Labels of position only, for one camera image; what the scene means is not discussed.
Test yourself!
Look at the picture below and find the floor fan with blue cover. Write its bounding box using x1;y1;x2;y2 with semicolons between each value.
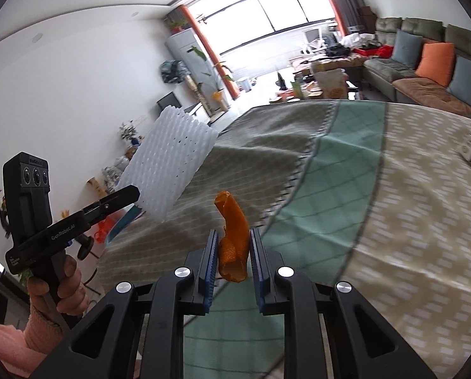
160;59;214;117

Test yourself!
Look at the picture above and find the orange cushion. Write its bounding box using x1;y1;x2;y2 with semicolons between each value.
415;42;455;87

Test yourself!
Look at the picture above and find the person's left hand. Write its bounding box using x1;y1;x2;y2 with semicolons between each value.
27;255;89;316

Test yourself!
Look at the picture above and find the tan ottoman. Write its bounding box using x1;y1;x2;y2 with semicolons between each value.
291;53;368;72

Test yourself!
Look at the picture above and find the red cloth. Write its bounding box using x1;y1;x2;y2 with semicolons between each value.
356;45;394;59

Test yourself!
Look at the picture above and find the blue-grey cushion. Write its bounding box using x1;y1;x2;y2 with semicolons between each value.
448;55;471;105
391;29;423;69

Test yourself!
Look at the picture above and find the cluttered coffee table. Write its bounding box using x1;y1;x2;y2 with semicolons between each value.
269;57;358;103

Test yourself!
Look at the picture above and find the olive green sofa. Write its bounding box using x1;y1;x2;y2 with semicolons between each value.
362;16;471;125

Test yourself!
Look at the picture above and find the orange plastic bag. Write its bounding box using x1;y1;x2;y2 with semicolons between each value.
94;219;113;243

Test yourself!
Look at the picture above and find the white foam fruit net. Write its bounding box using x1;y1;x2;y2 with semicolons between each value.
115;105;217;222

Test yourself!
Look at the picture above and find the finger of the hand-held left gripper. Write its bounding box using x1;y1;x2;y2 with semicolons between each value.
79;185;141;224

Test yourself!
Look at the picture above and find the kraft paper bag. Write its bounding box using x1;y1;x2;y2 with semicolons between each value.
316;68;349;99

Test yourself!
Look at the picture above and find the vase with green branches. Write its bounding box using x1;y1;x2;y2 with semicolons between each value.
119;120;143;147

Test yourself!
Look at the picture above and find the dark brown box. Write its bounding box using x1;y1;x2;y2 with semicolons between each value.
356;6;378;28

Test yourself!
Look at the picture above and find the clear gift bag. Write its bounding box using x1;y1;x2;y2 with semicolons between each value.
101;156;131;186

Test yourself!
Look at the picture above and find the black monitor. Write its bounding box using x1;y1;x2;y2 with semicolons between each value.
156;92;181;112

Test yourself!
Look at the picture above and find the tall leafy potted plant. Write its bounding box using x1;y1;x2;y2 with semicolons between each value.
190;45;234;113

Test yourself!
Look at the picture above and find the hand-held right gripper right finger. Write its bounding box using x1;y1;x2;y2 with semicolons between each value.
250;227;437;379

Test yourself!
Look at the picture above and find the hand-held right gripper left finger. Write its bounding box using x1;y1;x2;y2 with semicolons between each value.
30;229;219;379

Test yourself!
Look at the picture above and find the patterned green beige tablecloth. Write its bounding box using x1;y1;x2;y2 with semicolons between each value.
83;100;471;379

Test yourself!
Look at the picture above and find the white clothes pile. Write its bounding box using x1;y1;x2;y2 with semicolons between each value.
340;33;374;50

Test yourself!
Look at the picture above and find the small potted plant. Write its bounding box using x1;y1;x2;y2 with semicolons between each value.
164;12;189;34

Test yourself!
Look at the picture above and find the white office chair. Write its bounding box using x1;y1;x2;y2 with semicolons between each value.
302;27;327;54

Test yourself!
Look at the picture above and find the white standing air conditioner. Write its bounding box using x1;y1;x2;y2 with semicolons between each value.
165;29;216;103

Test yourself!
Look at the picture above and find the tall beige box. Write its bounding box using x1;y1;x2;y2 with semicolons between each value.
87;177;110;196

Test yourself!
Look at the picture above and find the orange peel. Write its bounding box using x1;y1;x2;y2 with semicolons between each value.
214;190;249;284

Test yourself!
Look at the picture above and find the large balcony window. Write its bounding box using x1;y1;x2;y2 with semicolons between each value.
186;0;339;80

